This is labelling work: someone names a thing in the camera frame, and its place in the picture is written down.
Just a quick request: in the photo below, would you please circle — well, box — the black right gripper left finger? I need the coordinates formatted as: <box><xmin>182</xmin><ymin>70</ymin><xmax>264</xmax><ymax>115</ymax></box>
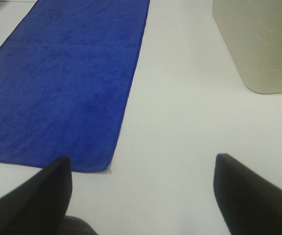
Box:
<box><xmin>0</xmin><ymin>157</ymin><xmax>72</xmax><ymax>235</ymax></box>

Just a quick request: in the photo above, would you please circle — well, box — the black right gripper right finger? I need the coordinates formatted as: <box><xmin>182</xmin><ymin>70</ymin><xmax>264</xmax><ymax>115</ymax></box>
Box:
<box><xmin>213</xmin><ymin>154</ymin><xmax>282</xmax><ymax>235</ymax></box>

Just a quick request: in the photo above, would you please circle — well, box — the blue towel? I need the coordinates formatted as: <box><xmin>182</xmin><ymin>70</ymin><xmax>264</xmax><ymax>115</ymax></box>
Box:
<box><xmin>0</xmin><ymin>0</ymin><xmax>149</xmax><ymax>172</ymax></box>

